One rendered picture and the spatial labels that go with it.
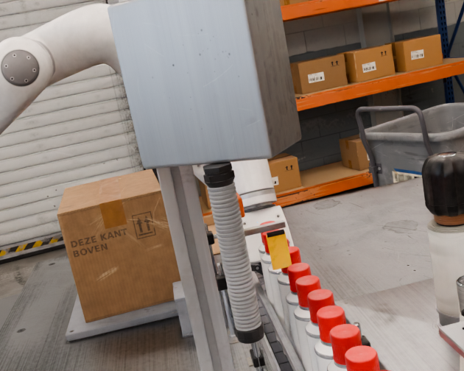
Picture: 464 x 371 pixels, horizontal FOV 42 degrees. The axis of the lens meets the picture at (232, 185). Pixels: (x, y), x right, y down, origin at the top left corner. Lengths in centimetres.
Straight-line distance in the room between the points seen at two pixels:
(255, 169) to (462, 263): 41
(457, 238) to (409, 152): 228
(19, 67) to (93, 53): 15
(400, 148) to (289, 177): 175
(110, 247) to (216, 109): 81
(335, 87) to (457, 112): 130
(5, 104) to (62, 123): 413
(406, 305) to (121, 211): 65
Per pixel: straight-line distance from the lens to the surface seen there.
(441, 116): 399
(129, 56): 69
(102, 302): 144
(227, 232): 66
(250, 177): 115
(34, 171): 521
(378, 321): 114
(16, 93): 101
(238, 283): 68
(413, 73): 523
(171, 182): 75
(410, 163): 329
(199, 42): 64
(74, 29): 109
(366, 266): 150
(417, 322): 113
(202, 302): 81
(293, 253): 93
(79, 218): 138
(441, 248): 102
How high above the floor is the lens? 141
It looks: 13 degrees down
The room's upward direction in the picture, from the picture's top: 11 degrees counter-clockwise
